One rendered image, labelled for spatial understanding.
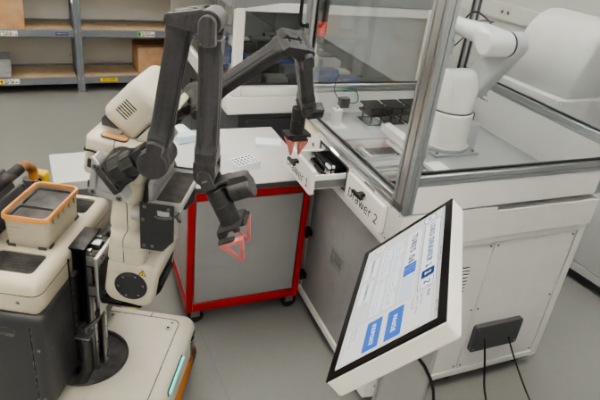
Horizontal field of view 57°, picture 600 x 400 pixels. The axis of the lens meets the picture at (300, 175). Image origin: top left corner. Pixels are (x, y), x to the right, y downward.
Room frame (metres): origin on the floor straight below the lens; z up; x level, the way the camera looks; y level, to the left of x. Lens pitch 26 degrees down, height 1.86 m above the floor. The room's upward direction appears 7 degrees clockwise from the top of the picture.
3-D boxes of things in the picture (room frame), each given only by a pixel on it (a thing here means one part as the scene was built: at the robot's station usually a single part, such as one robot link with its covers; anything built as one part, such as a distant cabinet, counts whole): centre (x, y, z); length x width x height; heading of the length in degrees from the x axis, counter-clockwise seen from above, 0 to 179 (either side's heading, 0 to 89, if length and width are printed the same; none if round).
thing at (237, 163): (2.24, 0.26, 0.78); 0.12 x 0.08 x 0.04; 135
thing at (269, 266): (2.38, 0.32, 0.38); 0.62 x 0.58 x 0.76; 25
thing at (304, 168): (2.07, 0.01, 0.87); 0.29 x 0.02 x 0.11; 25
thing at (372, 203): (1.85, -0.26, 0.87); 0.29 x 0.02 x 0.11; 25
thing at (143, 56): (5.55, 1.64, 0.28); 0.41 x 0.32 x 0.28; 118
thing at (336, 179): (2.16, -0.18, 0.86); 0.40 x 0.26 x 0.06; 115
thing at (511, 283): (2.29, -0.58, 0.40); 1.03 x 0.95 x 0.80; 25
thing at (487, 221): (2.30, -0.58, 0.87); 1.02 x 0.95 x 0.14; 25
